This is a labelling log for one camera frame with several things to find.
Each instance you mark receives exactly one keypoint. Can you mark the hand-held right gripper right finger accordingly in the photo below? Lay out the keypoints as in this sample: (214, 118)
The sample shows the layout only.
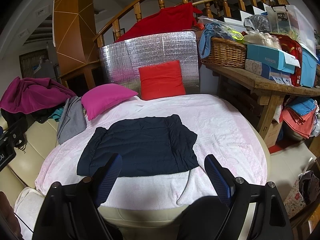
(220, 180)

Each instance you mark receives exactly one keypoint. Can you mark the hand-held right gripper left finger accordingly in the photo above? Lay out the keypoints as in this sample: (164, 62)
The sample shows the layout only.
(110, 175)

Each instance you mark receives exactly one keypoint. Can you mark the navy zip jacket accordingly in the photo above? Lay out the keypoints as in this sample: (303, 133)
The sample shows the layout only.
(145, 142)

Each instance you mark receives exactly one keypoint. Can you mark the person's left forearm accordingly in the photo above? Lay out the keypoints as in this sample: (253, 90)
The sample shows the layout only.
(8, 217)

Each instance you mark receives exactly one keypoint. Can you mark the black garment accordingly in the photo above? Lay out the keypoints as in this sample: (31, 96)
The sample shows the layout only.
(12, 116)

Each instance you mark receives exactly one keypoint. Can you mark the cream leather sofa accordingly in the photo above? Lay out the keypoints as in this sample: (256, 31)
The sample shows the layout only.
(40, 140)

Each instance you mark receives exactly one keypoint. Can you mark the person's black pants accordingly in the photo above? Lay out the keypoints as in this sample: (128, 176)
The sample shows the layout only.
(200, 220)

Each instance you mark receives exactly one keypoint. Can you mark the white pink blanket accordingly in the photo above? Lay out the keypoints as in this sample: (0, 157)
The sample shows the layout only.
(212, 130)

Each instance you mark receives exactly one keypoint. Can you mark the teal garment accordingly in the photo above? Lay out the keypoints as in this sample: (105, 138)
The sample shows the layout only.
(56, 116)

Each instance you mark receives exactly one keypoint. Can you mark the magenta fleece garment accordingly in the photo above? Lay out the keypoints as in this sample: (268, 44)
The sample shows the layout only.
(32, 95)

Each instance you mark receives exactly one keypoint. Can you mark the grey garment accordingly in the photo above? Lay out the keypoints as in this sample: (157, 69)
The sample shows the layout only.
(72, 120)

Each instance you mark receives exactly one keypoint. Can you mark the brown cardboard box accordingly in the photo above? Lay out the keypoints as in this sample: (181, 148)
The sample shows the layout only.
(272, 135)

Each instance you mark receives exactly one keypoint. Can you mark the red floor mat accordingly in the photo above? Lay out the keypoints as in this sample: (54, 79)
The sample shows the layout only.
(282, 148)

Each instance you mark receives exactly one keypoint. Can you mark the magenta pillow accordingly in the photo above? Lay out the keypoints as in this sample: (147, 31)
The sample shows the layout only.
(105, 100)

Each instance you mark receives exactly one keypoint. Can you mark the floral paper bag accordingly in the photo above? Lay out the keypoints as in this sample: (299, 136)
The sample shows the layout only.
(295, 197)

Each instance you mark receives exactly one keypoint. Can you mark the stack of folded towels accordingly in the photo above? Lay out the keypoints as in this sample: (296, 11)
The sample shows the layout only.
(300, 117)

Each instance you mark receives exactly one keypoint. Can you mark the wooden bench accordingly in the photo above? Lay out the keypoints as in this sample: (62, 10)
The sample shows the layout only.
(262, 82)

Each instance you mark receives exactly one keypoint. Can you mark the red pillow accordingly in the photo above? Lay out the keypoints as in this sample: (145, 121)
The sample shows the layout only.
(160, 80)

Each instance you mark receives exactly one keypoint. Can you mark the patterned tissue box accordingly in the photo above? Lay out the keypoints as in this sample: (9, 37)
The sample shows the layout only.
(255, 66)

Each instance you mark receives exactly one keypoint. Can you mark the wicker basket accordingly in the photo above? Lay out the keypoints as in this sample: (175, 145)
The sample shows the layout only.
(225, 52)

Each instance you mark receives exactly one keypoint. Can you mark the orange wooden pillar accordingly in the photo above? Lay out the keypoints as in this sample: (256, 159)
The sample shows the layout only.
(72, 30)

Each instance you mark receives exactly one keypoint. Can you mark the light blue cardboard box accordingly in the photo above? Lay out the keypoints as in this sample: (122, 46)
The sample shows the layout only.
(265, 53)

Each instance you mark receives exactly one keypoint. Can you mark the silver foil insulation panel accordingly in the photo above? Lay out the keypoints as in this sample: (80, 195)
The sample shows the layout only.
(155, 47)

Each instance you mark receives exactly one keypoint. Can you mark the light blue cloth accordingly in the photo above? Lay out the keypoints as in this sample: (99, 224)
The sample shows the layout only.
(206, 42)

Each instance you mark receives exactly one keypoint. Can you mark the blue plastic bin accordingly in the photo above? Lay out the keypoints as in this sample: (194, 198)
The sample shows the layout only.
(308, 67)

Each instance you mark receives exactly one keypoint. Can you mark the neon yellow cloth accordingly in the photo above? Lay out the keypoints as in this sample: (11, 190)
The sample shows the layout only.
(237, 36)

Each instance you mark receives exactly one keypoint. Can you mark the beige plastic bag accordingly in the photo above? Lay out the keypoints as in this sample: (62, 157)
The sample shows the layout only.
(260, 38)

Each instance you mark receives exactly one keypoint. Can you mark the red gift box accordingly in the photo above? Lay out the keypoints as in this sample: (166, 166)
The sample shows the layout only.
(295, 47)

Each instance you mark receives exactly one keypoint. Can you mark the clear plastic bag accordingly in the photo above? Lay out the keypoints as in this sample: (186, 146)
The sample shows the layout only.
(258, 22)

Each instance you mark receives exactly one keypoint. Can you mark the large red cloth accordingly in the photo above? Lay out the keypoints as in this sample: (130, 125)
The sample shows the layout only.
(162, 20)

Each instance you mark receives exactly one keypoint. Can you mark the clear plastic storage box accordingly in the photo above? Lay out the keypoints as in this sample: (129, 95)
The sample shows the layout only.
(300, 25)

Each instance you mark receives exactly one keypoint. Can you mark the wooden stair railing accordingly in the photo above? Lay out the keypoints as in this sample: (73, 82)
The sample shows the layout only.
(160, 2)

